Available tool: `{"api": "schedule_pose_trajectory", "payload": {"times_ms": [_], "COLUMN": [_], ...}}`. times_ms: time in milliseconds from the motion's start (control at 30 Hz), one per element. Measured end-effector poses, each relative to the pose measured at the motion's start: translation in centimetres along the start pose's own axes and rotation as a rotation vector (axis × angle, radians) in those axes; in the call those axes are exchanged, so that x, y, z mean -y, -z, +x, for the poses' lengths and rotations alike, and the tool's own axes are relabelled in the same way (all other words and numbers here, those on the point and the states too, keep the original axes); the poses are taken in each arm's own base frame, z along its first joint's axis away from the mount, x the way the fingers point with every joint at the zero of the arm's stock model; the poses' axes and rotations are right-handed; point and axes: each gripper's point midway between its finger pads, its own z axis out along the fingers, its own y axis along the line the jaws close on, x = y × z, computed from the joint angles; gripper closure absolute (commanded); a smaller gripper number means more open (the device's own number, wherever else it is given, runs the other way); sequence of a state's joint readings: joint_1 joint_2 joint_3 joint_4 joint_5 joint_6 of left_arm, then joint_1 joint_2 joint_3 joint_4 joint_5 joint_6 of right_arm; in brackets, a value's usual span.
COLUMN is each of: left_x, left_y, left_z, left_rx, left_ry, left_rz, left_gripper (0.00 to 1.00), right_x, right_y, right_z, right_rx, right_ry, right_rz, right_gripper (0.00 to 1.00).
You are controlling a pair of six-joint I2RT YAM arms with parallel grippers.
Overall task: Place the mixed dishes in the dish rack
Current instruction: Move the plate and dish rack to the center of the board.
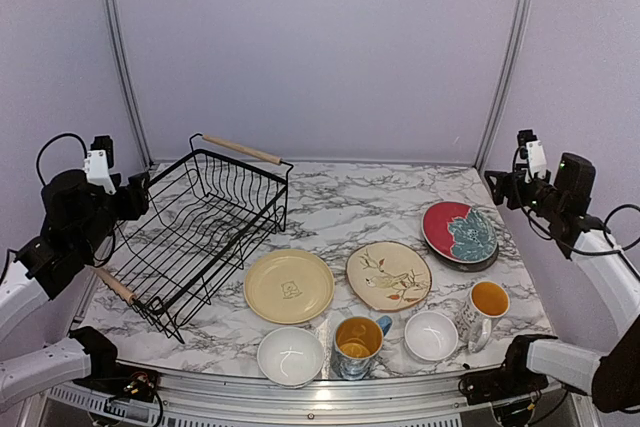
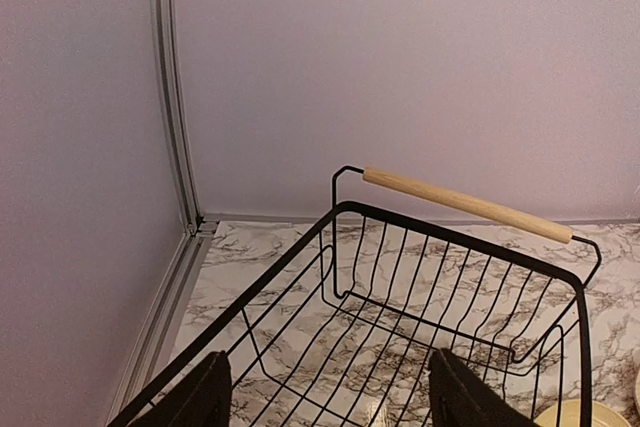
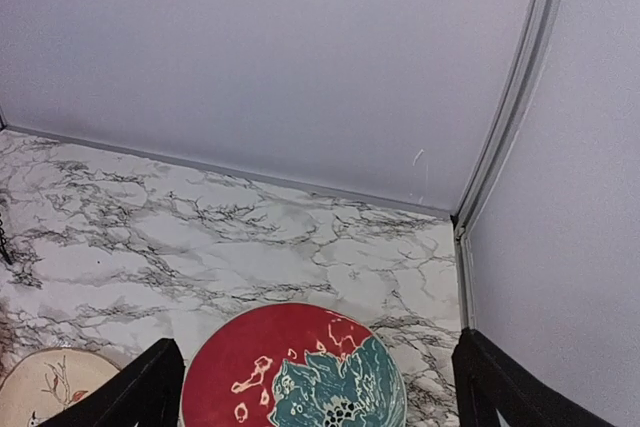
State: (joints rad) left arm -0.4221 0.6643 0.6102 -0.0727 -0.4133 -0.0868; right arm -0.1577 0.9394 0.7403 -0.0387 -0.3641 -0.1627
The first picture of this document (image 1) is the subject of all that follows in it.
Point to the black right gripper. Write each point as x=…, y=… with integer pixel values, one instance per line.
x=504, y=178

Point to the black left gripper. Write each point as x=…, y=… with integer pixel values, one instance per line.
x=135, y=199

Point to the black wire dish rack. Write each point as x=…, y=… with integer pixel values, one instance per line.
x=208, y=212

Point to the red and teal plate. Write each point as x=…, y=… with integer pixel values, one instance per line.
x=456, y=218

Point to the pale yellow round plate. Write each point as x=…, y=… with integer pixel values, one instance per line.
x=289, y=286

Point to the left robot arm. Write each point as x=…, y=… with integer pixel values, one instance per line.
x=82, y=210

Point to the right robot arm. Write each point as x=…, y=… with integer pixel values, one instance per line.
x=610, y=379

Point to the grey reindeer plate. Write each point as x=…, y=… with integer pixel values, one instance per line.
x=464, y=253

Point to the white patterned mug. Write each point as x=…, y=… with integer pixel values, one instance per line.
x=485, y=305

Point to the cream bird pattern plate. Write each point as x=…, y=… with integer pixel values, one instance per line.
x=388, y=276

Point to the small white bowl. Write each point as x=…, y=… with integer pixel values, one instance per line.
x=430, y=336

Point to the large white bowl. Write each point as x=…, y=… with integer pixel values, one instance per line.
x=290, y=357

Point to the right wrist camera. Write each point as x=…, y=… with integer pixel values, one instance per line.
x=533, y=159

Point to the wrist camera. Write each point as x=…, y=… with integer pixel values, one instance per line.
x=98, y=162
x=533, y=159

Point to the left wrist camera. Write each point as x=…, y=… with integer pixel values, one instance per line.
x=98, y=162

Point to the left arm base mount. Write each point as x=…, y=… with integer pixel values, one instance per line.
x=125, y=382

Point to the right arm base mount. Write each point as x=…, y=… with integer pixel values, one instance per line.
x=499, y=384

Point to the aluminium front rail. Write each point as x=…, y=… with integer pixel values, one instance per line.
x=195, y=399

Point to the right aluminium frame post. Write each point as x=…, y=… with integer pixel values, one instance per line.
x=514, y=44

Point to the aluminium frame post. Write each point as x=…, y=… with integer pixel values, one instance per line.
x=514, y=44
x=125, y=81

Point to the blue handled mug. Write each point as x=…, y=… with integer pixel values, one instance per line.
x=356, y=343

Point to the left aluminium frame post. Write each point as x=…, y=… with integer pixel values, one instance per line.
x=125, y=81

